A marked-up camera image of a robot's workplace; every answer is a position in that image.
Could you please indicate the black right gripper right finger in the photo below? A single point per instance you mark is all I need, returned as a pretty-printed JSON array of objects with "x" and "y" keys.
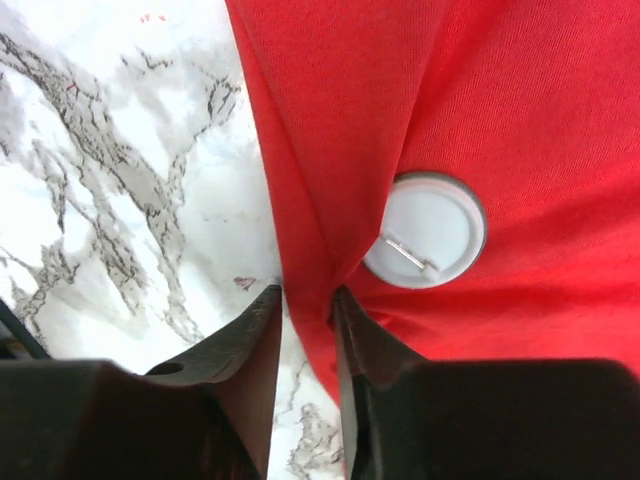
[{"x": 406, "y": 417}]

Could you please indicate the red t-shirt garment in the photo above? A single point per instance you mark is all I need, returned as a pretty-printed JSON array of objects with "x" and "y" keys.
[{"x": 534, "y": 105}]

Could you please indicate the white round brooch badge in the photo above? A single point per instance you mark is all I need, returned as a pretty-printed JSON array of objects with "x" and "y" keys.
[{"x": 433, "y": 230}]

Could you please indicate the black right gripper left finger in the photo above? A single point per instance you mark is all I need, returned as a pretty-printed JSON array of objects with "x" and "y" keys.
[{"x": 206, "y": 413}]

